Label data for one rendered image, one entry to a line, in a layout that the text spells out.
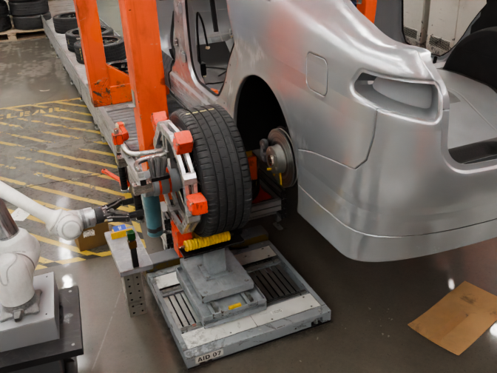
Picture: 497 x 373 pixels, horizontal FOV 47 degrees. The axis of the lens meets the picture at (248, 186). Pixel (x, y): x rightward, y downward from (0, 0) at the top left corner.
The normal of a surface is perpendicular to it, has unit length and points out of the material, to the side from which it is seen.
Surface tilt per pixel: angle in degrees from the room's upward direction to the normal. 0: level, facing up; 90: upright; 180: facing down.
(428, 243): 100
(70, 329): 0
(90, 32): 90
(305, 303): 0
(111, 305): 0
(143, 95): 90
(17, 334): 90
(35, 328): 90
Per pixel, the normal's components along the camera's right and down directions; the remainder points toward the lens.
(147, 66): 0.40, 0.41
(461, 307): -0.06, -0.87
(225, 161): 0.33, -0.11
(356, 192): -0.80, 0.31
